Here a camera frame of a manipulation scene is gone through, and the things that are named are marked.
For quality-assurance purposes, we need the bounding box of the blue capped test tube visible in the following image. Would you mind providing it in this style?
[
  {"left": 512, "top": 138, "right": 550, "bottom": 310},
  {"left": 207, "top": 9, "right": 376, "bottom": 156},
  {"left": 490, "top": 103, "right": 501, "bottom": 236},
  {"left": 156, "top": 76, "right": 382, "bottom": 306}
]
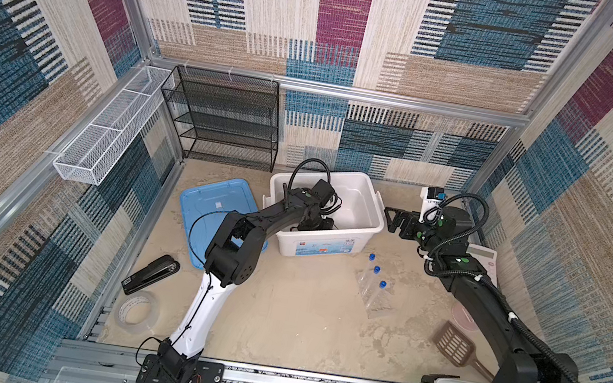
[
  {"left": 359, "top": 253, "right": 376, "bottom": 288},
  {"left": 361, "top": 265, "right": 381, "bottom": 303},
  {"left": 366, "top": 280, "right": 387, "bottom": 313}
]

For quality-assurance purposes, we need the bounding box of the black wire shelf rack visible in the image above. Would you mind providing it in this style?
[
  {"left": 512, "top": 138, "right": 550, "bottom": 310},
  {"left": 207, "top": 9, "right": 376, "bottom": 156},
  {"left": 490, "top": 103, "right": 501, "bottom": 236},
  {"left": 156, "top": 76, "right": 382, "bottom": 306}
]
[{"left": 161, "top": 65, "right": 280, "bottom": 171}]

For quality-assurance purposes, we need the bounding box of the brown wooden tool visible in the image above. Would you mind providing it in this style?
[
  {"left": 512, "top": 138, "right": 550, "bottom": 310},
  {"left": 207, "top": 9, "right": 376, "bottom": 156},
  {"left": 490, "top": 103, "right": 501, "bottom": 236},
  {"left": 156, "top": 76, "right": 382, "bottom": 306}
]
[{"left": 432, "top": 321, "right": 494, "bottom": 382}]

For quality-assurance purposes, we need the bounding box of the blue plastic bin lid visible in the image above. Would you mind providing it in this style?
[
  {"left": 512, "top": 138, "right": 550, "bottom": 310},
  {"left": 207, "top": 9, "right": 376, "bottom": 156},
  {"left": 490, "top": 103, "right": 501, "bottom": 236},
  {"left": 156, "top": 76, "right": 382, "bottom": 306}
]
[{"left": 179, "top": 178, "right": 258, "bottom": 270}]

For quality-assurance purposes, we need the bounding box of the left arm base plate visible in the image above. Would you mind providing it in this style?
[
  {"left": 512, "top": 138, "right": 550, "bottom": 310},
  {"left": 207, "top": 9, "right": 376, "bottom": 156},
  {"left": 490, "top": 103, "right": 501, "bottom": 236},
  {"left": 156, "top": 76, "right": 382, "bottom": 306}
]
[{"left": 135, "top": 354, "right": 226, "bottom": 383}]

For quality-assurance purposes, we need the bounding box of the black stapler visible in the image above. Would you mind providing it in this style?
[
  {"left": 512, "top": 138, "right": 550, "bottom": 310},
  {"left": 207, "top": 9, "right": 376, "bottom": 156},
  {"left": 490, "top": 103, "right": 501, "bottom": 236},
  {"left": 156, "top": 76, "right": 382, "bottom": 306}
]
[{"left": 121, "top": 255, "right": 181, "bottom": 296}]

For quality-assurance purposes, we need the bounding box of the white mesh wall basket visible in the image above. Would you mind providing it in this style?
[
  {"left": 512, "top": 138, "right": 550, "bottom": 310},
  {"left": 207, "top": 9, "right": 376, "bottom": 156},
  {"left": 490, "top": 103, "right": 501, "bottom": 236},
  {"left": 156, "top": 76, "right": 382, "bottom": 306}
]
[{"left": 53, "top": 66, "right": 170, "bottom": 186}]

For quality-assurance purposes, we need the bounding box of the pink cup of markers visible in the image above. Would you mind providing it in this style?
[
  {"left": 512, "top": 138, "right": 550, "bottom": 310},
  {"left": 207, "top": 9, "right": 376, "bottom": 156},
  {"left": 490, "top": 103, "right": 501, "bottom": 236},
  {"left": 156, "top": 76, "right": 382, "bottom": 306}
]
[{"left": 450, "top": 302, "right": 479, "bottom": 333}]

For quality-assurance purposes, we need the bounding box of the pink calculator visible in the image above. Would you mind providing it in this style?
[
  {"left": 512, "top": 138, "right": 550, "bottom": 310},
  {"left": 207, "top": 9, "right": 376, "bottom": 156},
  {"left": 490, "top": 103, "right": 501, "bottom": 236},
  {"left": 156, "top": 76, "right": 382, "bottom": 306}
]
[{"left": 467, "top": 243, "right": 498, "bottom": 286}]

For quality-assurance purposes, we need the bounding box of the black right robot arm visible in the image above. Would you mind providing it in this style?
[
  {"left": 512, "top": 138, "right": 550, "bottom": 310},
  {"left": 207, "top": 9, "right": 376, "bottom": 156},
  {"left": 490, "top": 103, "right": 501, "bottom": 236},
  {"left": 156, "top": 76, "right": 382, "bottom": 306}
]
[{"left": 384, "top": 187, "right": 580, "bottom": 383}]

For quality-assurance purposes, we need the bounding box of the clear tape roll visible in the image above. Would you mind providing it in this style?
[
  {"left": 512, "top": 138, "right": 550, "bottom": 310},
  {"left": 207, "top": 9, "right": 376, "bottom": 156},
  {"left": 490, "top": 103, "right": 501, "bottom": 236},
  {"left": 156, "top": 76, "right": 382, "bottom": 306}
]
[{"left": 114, "top": 291, "right": 160, "bottom": 335}]

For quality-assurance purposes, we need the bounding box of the white plastic storage bin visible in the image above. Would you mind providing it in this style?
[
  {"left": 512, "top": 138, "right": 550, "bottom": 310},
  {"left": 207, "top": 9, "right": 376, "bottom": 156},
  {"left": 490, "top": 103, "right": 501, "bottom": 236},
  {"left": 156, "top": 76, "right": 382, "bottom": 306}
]
[{"left": 275, "top": 172, "right": 385, "bottom": 258}]

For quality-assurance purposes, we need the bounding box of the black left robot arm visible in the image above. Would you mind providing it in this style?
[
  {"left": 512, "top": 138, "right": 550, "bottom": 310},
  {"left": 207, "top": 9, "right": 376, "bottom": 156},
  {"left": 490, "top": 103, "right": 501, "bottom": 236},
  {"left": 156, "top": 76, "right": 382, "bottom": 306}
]
[{"left": 153, "top": 158, "right": 341, "bottom": 383}]

